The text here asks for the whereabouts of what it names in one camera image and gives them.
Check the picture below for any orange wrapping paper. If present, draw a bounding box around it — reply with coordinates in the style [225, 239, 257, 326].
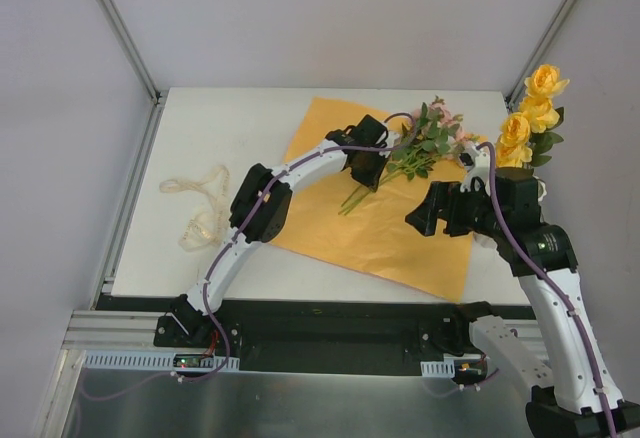
[269, 96, 484, 304]

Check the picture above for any flower bunch pink yellow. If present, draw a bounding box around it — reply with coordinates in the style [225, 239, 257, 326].
[337, 95, 481, 217]

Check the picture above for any yellow rose stem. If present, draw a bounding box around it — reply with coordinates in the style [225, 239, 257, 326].
[495, 64, 570, 169]

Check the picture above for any cream ribbon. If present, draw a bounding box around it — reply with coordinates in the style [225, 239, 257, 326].
[159, 164, 230, 253]

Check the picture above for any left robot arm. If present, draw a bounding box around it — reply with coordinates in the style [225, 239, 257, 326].
[154, 115, 400, 347]

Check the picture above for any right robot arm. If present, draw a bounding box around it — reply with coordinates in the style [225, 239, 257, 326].
[405, 168, 639, 437]

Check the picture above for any white ribbed vase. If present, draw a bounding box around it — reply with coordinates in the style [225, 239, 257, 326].
[533, 175, 547, 203]

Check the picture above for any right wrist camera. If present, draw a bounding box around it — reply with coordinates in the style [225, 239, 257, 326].
[459, 141, 491, 195]

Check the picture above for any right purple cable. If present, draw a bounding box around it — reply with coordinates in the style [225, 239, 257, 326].
[424, 142, 621, 438]

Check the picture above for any right aluminium frame post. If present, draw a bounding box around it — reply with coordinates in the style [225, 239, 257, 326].
[504, 0, 581, 111]

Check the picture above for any aluminium frame post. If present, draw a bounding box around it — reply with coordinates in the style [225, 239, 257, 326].
[96, 0, 162, 104]
[504, 0, 581, 111]

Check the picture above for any right white cable duct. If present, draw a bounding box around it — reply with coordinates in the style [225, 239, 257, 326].
[420, 359, 456, 379]

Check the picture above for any white cable duct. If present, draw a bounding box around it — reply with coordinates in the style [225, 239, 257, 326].
[84, 351, 240, 374]
[420, 359, 456, 379]

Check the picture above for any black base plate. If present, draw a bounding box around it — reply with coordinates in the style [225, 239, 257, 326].
[97, 296, 544, 376]

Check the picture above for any left aluminium frame post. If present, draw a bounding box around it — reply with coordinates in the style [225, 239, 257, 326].
[96, 0, 162, 104]

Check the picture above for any left white cable duct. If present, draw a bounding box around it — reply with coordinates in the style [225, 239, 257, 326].
[84, 351, 240, 374]

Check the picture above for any aluminium rail front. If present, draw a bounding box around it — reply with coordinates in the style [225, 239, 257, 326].
[62, 310, 162, 351]

